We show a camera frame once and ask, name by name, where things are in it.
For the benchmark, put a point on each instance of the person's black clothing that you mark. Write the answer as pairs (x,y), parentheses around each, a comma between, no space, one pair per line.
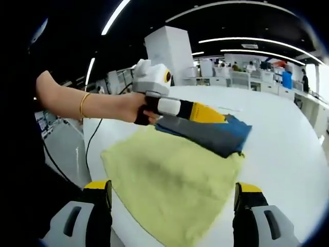
(25,180)

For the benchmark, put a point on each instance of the wide white pillar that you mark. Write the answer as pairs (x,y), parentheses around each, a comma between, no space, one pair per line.
(169,54)

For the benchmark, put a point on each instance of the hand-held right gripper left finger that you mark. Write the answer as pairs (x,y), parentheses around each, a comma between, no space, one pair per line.
(90,213)

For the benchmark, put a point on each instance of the ceiling air vent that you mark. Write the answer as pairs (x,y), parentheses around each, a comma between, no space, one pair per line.
(249,46)

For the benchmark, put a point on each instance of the white shelving unit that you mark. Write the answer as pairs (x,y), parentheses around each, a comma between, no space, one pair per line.
(240,80)

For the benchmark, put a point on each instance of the curved ceiling light strip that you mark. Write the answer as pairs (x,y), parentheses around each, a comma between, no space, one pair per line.
(114,16)

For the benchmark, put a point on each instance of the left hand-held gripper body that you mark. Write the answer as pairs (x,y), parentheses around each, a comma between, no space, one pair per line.
(153,79)

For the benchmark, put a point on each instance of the person's left hand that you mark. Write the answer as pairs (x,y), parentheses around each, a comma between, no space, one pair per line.
(142,113)

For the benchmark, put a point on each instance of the yellow blue black garment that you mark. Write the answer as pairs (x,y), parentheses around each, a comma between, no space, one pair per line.
(174,180)

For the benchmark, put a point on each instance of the blue barrel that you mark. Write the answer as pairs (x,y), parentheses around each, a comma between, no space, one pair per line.
(287,80)

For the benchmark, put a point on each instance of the long ceiling light strip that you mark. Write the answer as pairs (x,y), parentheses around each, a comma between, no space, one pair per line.
(257,38)

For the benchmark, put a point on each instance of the white office desk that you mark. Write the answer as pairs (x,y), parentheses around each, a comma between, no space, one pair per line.
(313,108)

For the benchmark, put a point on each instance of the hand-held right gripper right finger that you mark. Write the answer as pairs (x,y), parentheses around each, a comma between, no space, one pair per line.
(252,216)

